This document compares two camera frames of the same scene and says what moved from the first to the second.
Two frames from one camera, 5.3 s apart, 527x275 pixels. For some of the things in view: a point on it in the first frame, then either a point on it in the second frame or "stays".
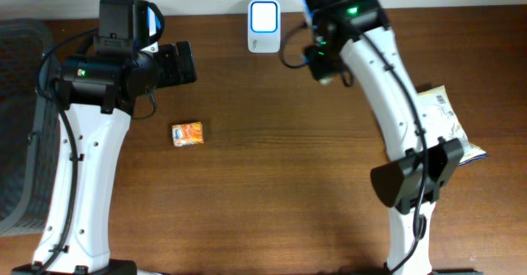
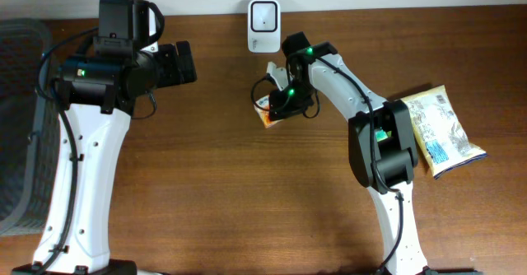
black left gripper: x=173 y=72 stays
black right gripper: x=318 y=71 -> x=283 y=109
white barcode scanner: x=263 y=25 stays
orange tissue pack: x=188 y=133 -> x=263 y=109
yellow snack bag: x=439 y=120 stays
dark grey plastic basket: x=30 y=130 stays
